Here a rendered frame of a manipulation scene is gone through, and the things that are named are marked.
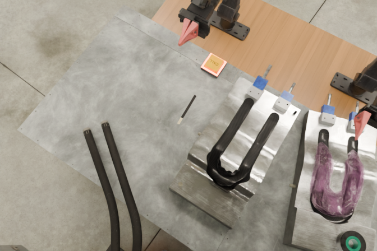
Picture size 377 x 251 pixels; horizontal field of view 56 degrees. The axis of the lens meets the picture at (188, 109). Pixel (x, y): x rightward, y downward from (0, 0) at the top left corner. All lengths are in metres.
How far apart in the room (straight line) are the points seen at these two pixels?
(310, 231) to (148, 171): 0.60
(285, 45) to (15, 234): 1.76
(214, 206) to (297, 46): 0.77
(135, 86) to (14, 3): 1.63
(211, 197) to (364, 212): 0.52
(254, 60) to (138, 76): 0.49
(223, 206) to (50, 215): 1.25
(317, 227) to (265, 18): 0.90
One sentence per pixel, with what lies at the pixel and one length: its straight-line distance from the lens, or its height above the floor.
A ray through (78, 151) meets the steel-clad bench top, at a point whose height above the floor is 0.80.
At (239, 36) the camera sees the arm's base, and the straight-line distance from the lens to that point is 1.58.
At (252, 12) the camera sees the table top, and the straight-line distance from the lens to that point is 1.67.
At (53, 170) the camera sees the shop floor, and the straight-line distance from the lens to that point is 2.31.
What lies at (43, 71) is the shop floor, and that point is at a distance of 2.56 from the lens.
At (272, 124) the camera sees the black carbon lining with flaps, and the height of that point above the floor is 0.88.
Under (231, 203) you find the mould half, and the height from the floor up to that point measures 0.86.
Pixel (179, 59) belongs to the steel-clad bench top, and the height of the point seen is 0.80.
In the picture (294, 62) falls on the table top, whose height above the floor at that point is 0.80.
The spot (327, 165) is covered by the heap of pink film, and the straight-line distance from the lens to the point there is 1.33.
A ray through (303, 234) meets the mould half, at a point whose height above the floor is 0.91.
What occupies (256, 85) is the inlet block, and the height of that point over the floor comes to 0.93.
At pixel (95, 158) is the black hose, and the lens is 1.35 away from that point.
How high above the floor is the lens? 2.13
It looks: 70 degrees down
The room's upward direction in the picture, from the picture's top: 2 degrees clockwise
